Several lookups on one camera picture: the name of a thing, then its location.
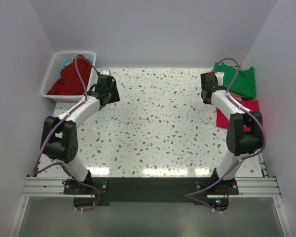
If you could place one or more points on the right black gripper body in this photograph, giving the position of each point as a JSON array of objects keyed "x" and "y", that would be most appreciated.
[{"x": 205, "y": 101}]

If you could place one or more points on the white plastic laundry basket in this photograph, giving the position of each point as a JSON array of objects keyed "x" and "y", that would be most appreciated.
[{"x": 53, "y": 74}]

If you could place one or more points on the light blue t-shirt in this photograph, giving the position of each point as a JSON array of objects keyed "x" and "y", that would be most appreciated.
[{"x": 69, "y": 62}]

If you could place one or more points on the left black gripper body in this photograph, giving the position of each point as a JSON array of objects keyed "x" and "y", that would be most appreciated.
[{"x": 113, "y": 94}]

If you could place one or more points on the dark red t-shirt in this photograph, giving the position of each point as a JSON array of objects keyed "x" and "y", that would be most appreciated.
[{"x": 69, "y": 82}]

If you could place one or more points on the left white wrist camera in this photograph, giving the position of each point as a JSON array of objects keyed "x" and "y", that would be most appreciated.
[{"x": 105, "y": 73}]

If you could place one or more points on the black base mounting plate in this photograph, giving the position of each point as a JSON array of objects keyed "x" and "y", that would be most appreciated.
[{"x": 104, "y": 191}]

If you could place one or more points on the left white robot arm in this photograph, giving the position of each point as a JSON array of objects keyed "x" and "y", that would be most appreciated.
[{"x": 60, "y": 140}]

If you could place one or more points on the pink red t-shirt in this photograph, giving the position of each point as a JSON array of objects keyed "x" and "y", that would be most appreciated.
[{"x": 223, "y": 122}]

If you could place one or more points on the folded green t-shirt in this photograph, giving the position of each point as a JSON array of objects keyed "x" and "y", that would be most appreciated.
[{"x": 244, "y": 84}]

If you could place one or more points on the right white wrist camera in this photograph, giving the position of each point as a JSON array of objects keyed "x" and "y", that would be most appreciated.
[{"x": 220, "y": 77}]

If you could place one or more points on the folded peach t-shirt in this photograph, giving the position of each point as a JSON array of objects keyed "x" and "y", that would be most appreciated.
[{"x": 238, "y": 96}]

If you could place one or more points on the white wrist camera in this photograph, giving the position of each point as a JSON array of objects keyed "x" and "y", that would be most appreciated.
[
  {"x": 105, "y": 73},
  {"x": 220, "y": 77}
]

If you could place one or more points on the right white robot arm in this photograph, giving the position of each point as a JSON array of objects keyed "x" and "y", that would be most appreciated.
[{"x": 245, "y": 137}]

